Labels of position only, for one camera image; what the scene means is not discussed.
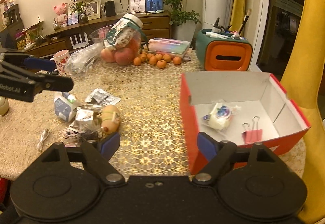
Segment red apple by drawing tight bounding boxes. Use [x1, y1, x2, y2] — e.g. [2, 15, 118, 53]
[101, 48, 116, 63]
[115, 47, 134, 65]

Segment pink strawberry mug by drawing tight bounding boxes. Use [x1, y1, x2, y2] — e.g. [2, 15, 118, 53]
[51, 49, 70, 74]

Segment blueberry snack packet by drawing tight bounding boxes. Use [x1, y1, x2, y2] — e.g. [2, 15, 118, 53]
[202, 101, 241, 131]

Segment wooden tv cabinet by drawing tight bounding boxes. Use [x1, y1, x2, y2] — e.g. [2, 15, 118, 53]
[26, 11, 172, 58]

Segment glass fruit bowl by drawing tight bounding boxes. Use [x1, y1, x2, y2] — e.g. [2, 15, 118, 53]
[90, 23, 142, 65]

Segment clear plastic bag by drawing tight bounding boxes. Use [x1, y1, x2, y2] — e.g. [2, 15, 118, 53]
[65, 43, 105, 76]

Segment yellow chair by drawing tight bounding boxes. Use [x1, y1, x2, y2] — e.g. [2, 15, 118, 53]
[281, 0, 324, 223]

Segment red cardboard box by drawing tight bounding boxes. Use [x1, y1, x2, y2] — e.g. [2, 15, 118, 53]
[180, 71, 311, 174]

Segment green orange tissue box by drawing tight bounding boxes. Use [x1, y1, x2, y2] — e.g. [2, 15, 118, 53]
[196, 29, 253, 71]

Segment framed photo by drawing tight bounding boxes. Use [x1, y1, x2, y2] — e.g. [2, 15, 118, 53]
[86, 0, 101, 20]

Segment white tissue pack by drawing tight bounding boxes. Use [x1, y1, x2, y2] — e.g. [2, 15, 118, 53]
[53, 92, 81, 122]

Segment patterned cloth bag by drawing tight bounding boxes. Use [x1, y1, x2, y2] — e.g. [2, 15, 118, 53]
[104, 13, 144, 50]

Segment blue photo card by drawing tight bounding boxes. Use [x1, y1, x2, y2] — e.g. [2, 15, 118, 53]
[145, 0, 163, 12]

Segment yellow plush dog toy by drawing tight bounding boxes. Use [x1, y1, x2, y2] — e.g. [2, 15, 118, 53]
[101, 104, 121, 134]

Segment white usb cable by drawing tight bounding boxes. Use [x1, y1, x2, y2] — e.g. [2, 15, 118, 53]
[36, 128, 50, 152]

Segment pink pig plush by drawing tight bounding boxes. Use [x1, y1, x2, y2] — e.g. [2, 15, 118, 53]
[53, 3, 68, 27]

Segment portrait photo frame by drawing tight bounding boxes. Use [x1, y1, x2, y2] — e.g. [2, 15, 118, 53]
[130, 0, 145, 13]

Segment pink binder clip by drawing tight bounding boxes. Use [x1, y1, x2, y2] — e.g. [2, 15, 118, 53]
[242, 116, 263, 144]

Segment black speaker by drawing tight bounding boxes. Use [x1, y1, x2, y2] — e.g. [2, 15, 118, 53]
[104, 0, 116, 17]

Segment silver foil bag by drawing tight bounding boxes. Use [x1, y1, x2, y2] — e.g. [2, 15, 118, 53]
[69, 104, 104, 138]

